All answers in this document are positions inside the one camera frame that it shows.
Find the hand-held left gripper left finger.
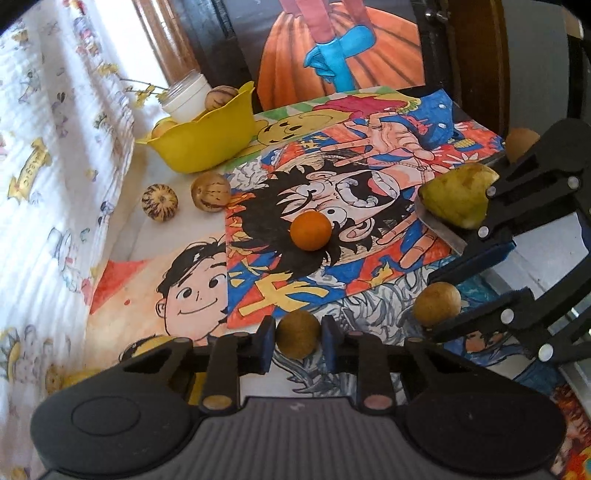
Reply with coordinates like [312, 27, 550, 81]
[119, 316, 277, 413]

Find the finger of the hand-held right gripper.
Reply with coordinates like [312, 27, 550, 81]
[428, 119, 591, 283]
[431, 277, 591, 366]

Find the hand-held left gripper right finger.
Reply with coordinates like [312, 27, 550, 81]
[322, 315, 467, 413]

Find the small brown round longan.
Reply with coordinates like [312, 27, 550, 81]
[276, 311, 321, 359]
[412, 282, 462, 328]

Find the metal tray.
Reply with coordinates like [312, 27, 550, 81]
[413, 152, 509, 257]

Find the orange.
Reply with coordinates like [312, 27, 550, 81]
[290, 210, 332, 251]

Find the brown striped pepino melon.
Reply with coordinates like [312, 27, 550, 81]
[191, 173, 232, 213]

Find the green mango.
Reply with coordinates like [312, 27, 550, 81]
[418, 164, 500, 230]

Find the smiling children cartoon drawing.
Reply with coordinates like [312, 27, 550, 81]
[88, 233, 229, 352]

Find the brown kiwi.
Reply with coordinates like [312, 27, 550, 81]
[505, 128, 541, 163]

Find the dark striped pepino melon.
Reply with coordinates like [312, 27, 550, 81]
[141, 184, 178, 222]

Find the yellow plastic bowl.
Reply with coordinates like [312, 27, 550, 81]
[135, 80, 256, 174]

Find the yellow smiley face drawing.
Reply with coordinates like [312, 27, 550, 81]
[231, 88, 416, 160]

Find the small yellow mango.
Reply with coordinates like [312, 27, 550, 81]
[151, 117, 178, 139]

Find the pale striped pepino melon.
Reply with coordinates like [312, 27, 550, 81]
[204, 86, 240, 112]

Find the white plastic jar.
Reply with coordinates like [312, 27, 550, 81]
[161, 74, 211, 123]

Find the white printed cloth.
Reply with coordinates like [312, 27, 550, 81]
[0, 0, 153, 480]

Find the orange dress poster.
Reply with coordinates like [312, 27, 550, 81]
[222, 0, 426, 100]

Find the dried yellow flower stem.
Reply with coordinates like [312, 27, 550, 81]
[95, 60, 171, 109]

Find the wooden door frame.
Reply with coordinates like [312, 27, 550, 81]
[448, 0, 511, 134]

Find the wooden post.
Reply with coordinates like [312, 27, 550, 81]
[131, 0, 201, 86]

